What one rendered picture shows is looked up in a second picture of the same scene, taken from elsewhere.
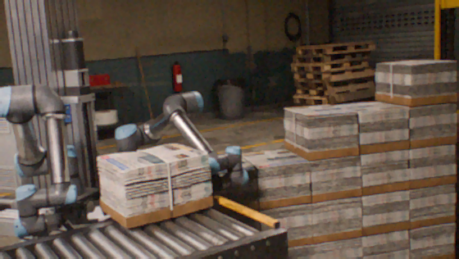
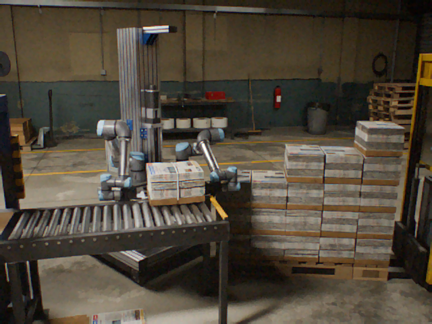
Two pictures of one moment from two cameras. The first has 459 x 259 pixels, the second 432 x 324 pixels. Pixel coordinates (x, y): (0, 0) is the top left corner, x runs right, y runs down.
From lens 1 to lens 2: 105 cm
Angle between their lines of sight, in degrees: 17
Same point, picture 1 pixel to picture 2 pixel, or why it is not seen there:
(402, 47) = not seen: outside the picture
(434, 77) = (385, 138)
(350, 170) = (315, 192)
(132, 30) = (247, 60)
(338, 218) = (304, 222)
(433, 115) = (381, 164)
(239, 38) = (332, 71)
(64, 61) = (146, 102)
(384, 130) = (343, 169)
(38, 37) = (132, 88)
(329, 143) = (302, 173)
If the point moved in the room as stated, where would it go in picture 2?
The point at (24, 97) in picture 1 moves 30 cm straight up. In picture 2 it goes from (109, 127) to (107, 84)
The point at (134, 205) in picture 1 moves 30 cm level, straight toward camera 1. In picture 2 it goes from (156, 194) to (143, 209)
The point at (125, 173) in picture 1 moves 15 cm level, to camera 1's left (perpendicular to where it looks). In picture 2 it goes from (152, 176) to (131, 174)
